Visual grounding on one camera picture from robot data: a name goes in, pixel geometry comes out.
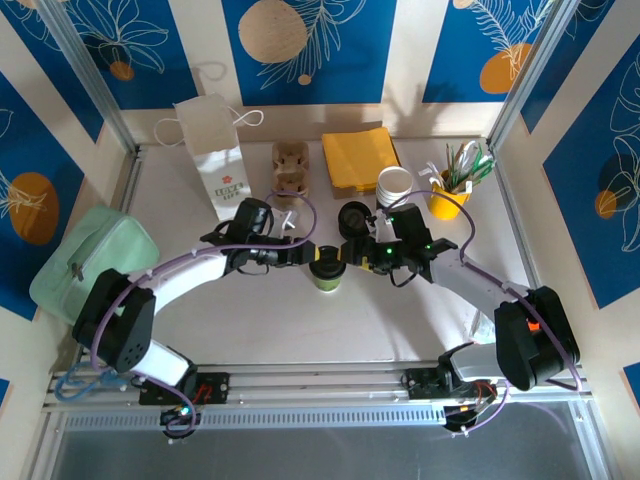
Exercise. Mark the white paper sachet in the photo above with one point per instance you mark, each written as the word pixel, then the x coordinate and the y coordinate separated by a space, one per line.
pixel 433 172

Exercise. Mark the yellow napkin stack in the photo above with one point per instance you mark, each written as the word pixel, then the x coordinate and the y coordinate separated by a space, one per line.
pixel 360 155

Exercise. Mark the white wrapped straw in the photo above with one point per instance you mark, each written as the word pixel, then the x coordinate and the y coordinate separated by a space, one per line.
pixel 467 152

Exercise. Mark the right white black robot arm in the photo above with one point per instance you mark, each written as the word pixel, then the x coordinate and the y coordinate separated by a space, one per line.
pixel 535 340

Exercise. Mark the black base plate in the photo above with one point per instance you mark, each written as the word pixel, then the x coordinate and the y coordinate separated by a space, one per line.
pixel 422 382
pixel 215 387

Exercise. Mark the clear plastic package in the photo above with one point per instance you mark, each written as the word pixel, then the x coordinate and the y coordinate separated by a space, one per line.
pixel 482 327

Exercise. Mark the yellow holder cup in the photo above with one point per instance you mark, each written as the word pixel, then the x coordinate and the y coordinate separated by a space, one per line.
pixel 445 205

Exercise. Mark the mint green zip pouch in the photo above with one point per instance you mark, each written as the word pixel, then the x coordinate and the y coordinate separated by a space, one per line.
pixel 90 260

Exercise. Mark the white paper cup stack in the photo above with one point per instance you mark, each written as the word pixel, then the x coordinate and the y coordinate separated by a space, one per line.
pixel 395 182

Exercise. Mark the brown cardboard cup carrier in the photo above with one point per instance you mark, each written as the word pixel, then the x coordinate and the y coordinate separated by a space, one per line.
pixel 290 160

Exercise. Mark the black cup lid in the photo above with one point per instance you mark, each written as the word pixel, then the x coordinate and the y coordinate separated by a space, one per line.
pixel 327 260

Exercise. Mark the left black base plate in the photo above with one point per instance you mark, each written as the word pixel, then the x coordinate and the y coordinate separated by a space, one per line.
pixel 215 387

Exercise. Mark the aluminium frame post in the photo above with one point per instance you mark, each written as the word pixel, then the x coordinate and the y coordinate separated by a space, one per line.
pixel 531 75
pixel 92 75

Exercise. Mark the white printed paper bag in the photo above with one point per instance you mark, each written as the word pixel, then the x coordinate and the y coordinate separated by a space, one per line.
pixel 220 170

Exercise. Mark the black lid stack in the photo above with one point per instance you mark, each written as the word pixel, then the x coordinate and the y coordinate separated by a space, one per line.
pixel 352 220

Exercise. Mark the wooden stirrer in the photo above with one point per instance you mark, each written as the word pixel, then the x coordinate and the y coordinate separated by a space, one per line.
pixel 448 160

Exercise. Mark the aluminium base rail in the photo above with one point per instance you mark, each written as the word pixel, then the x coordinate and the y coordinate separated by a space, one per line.
pixel 320 382

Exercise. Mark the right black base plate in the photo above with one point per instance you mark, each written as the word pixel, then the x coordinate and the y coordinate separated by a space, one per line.
pixel 422 382

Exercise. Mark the green paper coffee cup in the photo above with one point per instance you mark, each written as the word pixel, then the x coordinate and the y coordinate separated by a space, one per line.
pixel 327 285

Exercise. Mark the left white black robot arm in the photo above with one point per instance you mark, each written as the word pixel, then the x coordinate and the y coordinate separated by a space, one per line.
pixel 120 325

